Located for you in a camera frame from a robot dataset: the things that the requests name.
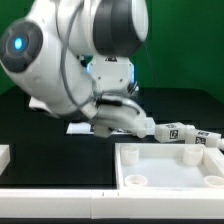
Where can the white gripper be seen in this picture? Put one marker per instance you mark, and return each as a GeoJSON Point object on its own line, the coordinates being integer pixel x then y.
{"type": "Point", "coordinates": [122, 111]}

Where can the white square tabletop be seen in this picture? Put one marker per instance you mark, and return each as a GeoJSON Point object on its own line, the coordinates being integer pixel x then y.
{"type": "Point", "coordinates": [168, 166]}

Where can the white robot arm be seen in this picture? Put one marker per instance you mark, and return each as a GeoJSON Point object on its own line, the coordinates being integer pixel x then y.
{"type": "Point", "coordinates": [72, 55]}

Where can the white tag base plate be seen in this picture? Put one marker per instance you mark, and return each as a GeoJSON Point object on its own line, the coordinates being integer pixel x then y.
{"type": "Point", "coordinates": [80, 128]}

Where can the white obstacle fence rail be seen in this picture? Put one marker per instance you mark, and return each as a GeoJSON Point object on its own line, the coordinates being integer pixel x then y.
{"type": "Point", "coordinates": [133, 203]}

